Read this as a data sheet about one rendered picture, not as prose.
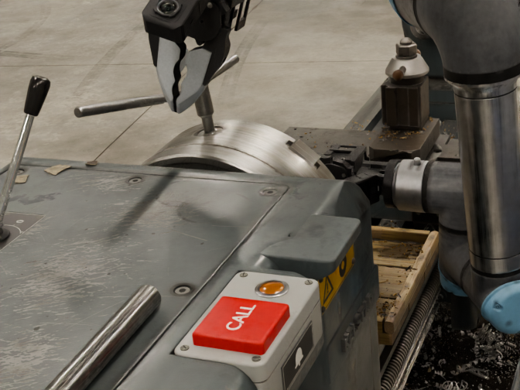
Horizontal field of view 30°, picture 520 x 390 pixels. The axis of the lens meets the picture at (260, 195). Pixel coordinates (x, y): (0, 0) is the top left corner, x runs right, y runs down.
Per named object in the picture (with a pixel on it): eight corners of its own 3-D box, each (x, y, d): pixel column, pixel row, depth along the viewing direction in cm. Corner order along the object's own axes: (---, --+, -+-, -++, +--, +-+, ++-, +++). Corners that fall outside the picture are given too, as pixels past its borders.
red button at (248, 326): (264, 365, 73) (261, 342, 72) (193, 354, 75) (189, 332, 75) (292, 323, 78) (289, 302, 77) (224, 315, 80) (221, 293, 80)
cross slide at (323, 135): (483, 193, 172) (483, 170, 170) (260, 177, 188) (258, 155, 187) (498, 158, 186) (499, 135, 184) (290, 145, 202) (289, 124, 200)
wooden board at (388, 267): (394, 346, 142) (393, 323, 140) (175, 316, 155) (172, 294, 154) (439, 251, 167) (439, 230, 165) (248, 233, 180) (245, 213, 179)
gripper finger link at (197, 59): (218, 107, 112) (234, 34, 108) (196, 125, 108) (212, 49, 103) (194, 98, 113) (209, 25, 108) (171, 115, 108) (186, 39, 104)
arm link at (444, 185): (499, 234, 134) (500, 178, 130) (421, 227, 138) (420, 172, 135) (509, 210, 140) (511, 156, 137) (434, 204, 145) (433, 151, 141)
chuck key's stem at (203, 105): (211, 149, 127) (192, 65, 122) (226, 148, 126) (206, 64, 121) (203, 155, 125) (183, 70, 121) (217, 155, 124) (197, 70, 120)
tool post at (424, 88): (420, 132, 176) (419, 80, 172) (380, 131, 179) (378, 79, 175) (429, 118, 182) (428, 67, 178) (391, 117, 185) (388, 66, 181)
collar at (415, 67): (423, 80, 172) (422, 63, 171) (380, 78, 175) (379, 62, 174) (433, 66, 178) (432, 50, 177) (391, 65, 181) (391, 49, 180)
